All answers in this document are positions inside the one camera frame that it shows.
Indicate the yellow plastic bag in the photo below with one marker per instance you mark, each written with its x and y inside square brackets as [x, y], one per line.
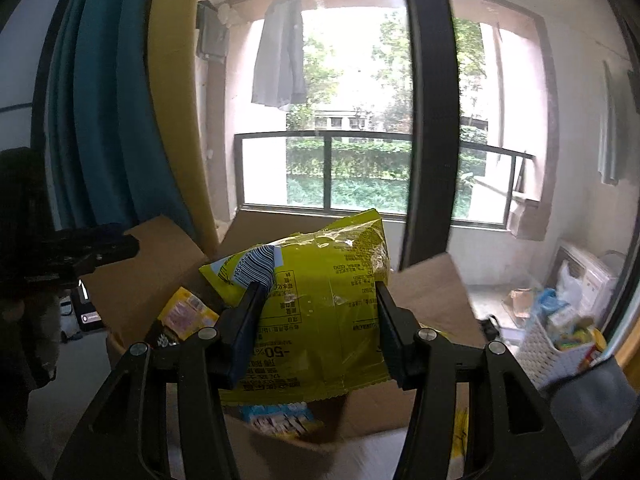
[460, 435]

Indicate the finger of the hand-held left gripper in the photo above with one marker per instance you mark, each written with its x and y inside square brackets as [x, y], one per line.
[100, 247]

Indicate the white balcony appliance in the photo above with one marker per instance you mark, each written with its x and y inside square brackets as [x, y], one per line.
[595, 270]

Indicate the black door frame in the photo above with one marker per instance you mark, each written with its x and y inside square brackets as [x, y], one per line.
[430, 110]

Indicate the black balcony railing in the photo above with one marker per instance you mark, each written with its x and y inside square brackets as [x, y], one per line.
[325, 135]

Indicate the grey cloth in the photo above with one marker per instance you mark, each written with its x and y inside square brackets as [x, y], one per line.
[595, 410]

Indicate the yellow curtain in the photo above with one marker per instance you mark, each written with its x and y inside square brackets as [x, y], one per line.
[175, 85]

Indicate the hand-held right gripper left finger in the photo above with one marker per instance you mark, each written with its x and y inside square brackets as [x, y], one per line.
[245, 335]

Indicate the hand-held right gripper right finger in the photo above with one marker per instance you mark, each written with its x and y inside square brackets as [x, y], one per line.
[395, 340]

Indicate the tablet with clock display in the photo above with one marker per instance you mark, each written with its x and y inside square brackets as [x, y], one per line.
[89, 310]

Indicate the white plastic bag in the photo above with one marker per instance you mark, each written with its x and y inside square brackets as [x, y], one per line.
[569, 285]

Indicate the yellow green snack bag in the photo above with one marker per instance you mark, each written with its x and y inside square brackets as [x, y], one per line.
[320, 300]

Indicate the yellow black snack bag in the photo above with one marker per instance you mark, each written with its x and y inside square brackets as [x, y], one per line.
[185, 315]

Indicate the grey electrical box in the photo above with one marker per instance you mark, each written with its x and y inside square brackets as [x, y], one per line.
[212, 32]

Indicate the white plastic basket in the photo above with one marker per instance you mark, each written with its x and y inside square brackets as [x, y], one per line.
[555, 355]

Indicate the cardboard box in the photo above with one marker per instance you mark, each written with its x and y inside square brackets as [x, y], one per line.
[150, 270]

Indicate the teal curtain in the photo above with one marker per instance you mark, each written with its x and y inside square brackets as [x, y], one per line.
[110, 110]

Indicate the grey hanging shirt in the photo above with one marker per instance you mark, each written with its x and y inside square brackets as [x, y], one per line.
[282, 50]

